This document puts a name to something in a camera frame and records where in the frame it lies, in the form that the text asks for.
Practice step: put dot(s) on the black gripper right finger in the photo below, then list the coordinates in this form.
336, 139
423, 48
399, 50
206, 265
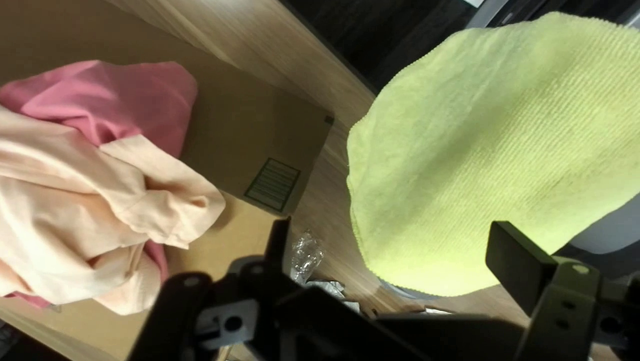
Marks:
580, 314

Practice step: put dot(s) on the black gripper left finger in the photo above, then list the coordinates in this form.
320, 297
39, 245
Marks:
200, 321

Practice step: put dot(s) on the peach shirt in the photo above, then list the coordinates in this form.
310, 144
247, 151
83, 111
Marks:
81, 222

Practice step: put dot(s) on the yellow-green towel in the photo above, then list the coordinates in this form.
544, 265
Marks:
480, 153

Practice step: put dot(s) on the pink shirt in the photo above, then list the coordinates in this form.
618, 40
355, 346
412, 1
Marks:
113, 101

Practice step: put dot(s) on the brown cardboard box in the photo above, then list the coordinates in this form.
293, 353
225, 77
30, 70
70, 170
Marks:
267, 133

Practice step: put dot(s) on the crumpled clear plastic wrapper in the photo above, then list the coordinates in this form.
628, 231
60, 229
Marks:
304, 258

